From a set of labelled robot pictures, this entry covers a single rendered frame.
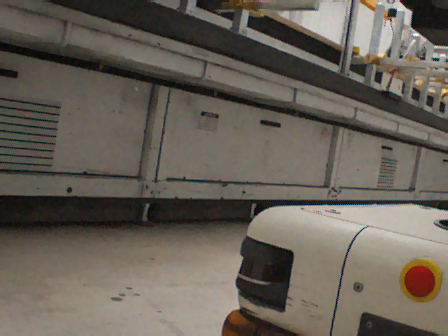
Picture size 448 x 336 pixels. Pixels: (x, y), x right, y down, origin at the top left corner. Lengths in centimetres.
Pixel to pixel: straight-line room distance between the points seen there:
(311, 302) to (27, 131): 113
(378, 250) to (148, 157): 133
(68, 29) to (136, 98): 52
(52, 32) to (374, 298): 104
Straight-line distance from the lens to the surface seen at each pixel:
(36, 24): 139
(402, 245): 66
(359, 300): 67
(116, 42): 152
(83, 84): 174
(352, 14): 249
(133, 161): 189
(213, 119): 213
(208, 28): 169
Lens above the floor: 37
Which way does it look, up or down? 3 degrees down
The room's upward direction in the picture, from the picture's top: 9 degrees clockwise
